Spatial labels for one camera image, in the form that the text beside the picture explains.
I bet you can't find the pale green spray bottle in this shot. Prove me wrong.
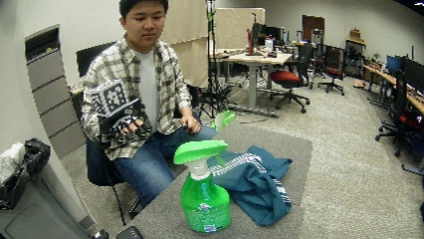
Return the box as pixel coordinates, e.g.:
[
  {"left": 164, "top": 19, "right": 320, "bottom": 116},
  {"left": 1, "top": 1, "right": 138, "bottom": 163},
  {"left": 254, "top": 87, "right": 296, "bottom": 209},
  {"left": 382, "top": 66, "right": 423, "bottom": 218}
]
[{"left": 211, "top": 110, "right": 238, "bottom": 132}]

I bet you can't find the white cube of black markers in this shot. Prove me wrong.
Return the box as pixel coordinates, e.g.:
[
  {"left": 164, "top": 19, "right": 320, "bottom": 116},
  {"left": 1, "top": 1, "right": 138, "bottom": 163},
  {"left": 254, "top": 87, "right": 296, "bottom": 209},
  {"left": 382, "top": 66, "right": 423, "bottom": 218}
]
[{"left": 89, "top": 79, "right": 141, "bottom": 118}]

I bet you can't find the the person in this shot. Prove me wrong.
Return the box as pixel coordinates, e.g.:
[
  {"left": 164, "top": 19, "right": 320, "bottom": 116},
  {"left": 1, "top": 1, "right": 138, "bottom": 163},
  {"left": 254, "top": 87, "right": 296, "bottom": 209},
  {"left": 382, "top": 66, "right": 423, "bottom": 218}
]
[{"left": 80, "top": 0, "right": 218, "bottom": 209}]

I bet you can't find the black tripod stand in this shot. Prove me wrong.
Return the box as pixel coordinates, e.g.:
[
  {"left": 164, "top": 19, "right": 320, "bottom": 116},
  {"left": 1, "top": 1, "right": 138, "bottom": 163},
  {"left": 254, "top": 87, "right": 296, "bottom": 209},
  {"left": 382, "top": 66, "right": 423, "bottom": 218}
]
[{"left": 194, "top": 0, "right": 235, "bottom": 120}]

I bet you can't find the grey panelled cabinet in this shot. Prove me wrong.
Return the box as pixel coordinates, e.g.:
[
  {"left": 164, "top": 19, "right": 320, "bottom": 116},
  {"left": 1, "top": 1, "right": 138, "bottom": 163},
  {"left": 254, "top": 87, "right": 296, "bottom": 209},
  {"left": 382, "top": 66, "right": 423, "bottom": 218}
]
[{"left": 24, "top": 23, "right": 88, "bottom": 159}]

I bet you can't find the teal cloth with white stripes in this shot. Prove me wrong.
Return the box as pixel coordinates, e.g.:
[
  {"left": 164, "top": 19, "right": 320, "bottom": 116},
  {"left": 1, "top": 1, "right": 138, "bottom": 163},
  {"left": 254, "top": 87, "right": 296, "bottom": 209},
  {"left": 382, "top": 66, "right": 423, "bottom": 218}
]
[{"left": 206, "top": 144, "right": 294, "bottom": 228}]

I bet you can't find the white standing desk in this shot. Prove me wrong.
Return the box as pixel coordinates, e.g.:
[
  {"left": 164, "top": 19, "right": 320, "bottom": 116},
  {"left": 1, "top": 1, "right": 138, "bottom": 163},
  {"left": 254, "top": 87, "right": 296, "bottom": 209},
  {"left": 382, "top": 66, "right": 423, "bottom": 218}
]
[{"left": 215, "top": 50, "right": 294, "bottom": 119}]

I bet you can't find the black trash bag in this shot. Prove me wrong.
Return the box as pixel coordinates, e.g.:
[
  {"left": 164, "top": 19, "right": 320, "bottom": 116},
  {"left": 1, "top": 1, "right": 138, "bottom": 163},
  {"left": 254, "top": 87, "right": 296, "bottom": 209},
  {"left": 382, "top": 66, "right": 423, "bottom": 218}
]
[{"left": 0, "top": 137, "right": 52, "bottom": 211}]

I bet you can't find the red seat office chair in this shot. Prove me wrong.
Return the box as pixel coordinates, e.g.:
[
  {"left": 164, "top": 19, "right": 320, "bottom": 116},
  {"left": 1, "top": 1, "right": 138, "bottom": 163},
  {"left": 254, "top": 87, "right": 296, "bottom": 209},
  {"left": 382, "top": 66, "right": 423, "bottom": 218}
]
[{"left": 267, "top": 42, "right": 314, "bottom": 115}]

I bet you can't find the beige partition screen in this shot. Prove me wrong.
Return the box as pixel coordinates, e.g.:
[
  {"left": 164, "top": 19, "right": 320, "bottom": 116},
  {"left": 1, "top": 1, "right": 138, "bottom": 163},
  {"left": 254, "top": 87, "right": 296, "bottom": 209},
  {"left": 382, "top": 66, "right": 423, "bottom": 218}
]
[
  {"left": 213, "top": 7, "right": 267, "bottom": 51},
  {"left": 160, "top": 0, "right": 210, "bottom": 89}
]

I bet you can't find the white crumpled plastic bag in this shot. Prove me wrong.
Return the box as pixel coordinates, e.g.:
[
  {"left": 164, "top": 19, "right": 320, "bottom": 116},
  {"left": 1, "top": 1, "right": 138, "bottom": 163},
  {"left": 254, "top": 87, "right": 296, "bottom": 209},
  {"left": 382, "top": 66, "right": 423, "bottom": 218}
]
[{"left": 0, "top": 142, "right": 27, "bottom": 185}]

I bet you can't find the red upright object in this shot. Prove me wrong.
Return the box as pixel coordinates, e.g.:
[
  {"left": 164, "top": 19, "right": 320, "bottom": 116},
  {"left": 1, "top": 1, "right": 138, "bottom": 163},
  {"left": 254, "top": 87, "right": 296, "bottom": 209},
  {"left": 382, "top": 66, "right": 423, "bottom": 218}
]
[{"left": 245, "top": 28, "right": 254, "bottom": 55}]

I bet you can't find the black flat device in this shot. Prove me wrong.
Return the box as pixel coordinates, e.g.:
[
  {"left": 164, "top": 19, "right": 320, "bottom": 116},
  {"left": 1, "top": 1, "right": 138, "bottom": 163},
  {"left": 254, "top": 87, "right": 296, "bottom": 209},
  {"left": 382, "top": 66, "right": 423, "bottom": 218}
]
[{"left": 116, "top": 225, "right": 146, "bottom": 239}]

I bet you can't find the black computer monitor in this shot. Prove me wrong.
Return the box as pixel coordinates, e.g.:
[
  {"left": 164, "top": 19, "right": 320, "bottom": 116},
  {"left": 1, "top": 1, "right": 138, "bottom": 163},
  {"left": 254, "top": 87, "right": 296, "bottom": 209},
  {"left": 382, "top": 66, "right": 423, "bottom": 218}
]
[
  {"left": 250, "top": 21, "right": 267, "bottom": 56},
  {"left": 263, "top": 25, "right": 286, "bottom": 46}
]

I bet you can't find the grey bin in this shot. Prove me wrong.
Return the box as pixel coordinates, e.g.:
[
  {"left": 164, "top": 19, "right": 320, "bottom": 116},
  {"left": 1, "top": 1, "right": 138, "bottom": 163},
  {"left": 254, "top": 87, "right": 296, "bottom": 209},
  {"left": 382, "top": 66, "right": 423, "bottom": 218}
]
[{"left": 0, "top": 172, "right": 92, "bottom": 239}]

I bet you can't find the black mesh office chair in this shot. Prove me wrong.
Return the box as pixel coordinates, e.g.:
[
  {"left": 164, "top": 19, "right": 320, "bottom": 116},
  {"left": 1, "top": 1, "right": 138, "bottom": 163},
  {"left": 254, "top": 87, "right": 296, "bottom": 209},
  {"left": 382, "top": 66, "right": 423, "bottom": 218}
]
[{"left": 316, "top": 45, "right": 347, "bottom": 97}]

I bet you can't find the brown door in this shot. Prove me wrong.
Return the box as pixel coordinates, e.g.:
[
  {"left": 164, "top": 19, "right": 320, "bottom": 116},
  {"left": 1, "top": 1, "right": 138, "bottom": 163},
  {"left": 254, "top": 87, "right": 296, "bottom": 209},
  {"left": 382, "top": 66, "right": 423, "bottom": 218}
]
[{"left": 300, "top": 14, "right": 326, "bottom": 44}]

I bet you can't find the black shelf cabinet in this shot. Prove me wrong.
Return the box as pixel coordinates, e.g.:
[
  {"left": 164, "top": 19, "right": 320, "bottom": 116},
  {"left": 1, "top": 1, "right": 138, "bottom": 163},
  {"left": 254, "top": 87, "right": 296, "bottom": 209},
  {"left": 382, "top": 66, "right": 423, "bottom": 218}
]
[{"left": 343, "top": 38, "right": 367, "bottom": 80}]

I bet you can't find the long wooden desk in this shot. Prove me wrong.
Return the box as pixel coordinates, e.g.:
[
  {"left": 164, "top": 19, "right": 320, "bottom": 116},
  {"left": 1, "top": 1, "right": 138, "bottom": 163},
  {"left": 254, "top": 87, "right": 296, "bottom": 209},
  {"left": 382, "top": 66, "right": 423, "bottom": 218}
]
[{"left": 362, "top": 64, "right": 424, "bottom": 116}]

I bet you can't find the blue lit monitor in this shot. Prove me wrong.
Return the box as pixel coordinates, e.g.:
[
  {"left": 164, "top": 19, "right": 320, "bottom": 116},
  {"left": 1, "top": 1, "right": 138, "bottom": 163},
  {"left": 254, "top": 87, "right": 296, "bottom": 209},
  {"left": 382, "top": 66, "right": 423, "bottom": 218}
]
[{"left": 385, "top": 54, "right": 404, "bottom": 77}]

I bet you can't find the large black monitor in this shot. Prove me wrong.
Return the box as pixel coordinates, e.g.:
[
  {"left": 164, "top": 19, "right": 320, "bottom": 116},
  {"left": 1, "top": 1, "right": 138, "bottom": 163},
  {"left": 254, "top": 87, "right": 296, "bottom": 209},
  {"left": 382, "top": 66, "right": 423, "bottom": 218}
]
[{"left": 400, "top": 57, "right": 424, "bottom": 96}]

